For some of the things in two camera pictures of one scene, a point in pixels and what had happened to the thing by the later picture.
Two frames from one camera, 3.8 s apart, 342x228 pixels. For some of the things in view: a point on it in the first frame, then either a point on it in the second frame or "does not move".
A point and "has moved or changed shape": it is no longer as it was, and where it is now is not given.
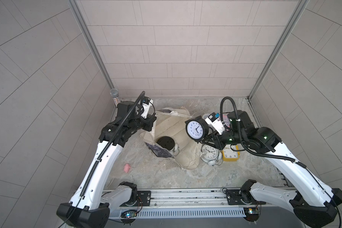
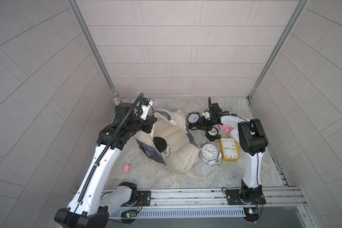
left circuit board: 128,214 does not move
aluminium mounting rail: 277,199 does not move
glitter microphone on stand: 114,93 does not move
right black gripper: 216,140 to 203,120
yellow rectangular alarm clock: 231,153 does not move
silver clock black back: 169,143 to 161,147
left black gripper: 148,122 does not move
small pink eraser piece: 127,167 does not move
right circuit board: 251,213 does not move
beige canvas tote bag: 172,124 has moved or changed shape
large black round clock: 196,129 has moved or changed shape
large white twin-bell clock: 210,154 does not move
